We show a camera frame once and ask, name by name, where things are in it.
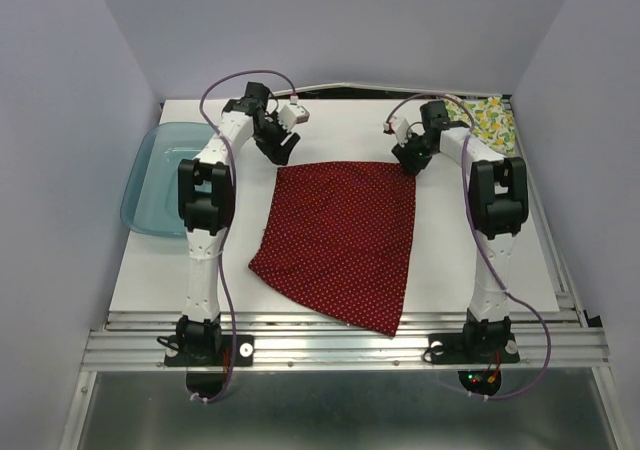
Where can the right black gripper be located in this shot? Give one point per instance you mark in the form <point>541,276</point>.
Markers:
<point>402,154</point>

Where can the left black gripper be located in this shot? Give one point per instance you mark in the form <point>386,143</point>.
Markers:
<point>275,152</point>

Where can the red polka dot skirt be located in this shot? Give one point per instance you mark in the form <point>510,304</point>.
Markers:
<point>338,241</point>

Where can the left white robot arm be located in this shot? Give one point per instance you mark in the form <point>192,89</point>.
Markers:
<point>206,205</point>

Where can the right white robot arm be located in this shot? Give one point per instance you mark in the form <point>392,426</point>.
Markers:
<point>495,191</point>

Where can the lemon print folded skirt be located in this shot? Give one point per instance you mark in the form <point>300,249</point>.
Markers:
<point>493,123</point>

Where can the teal plastic bin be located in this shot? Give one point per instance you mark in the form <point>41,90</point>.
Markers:
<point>150,202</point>

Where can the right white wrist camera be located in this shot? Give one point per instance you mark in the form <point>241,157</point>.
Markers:
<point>400,128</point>

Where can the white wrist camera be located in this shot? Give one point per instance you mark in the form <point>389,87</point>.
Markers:
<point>400,128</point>
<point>292,114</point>

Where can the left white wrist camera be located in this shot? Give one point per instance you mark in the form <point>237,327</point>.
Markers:
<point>292,114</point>

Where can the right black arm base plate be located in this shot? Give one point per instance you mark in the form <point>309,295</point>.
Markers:
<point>450,349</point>

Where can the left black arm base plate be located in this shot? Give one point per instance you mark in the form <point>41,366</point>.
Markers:
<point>175,358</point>

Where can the aluminium rail frame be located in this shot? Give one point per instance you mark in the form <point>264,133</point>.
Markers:
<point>316,382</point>

